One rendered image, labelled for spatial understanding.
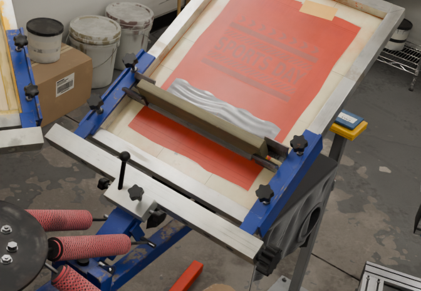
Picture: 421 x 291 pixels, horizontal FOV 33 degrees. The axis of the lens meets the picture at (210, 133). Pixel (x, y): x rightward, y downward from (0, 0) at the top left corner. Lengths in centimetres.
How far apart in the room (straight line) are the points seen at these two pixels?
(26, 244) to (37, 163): 243
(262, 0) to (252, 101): 36
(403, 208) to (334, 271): 74
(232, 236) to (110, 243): 29
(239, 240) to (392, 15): 81
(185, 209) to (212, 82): 45
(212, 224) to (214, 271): 158
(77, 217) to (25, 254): 36
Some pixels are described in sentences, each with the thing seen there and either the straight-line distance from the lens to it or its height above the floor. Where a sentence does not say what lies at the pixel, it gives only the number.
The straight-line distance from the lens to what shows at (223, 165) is 191.
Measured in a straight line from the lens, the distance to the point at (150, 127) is 202.
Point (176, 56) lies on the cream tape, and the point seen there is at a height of 130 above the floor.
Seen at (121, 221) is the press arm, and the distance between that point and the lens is 181.
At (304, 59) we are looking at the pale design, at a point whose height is 139.
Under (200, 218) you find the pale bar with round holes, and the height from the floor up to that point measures 115.
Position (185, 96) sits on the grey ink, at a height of 125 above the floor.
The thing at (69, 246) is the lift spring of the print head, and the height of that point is 123.
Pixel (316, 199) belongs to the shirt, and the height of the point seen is 85.
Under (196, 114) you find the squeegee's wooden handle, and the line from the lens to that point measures 188.
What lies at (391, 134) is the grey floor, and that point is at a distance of 469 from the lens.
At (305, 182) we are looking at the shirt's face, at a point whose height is 95.
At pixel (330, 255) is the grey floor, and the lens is 358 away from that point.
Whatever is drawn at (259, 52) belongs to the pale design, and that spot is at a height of 137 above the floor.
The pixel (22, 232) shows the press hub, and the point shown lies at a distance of 145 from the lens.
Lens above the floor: 227
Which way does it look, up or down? 32 degrees down
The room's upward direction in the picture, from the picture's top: 11 degrees clockwise
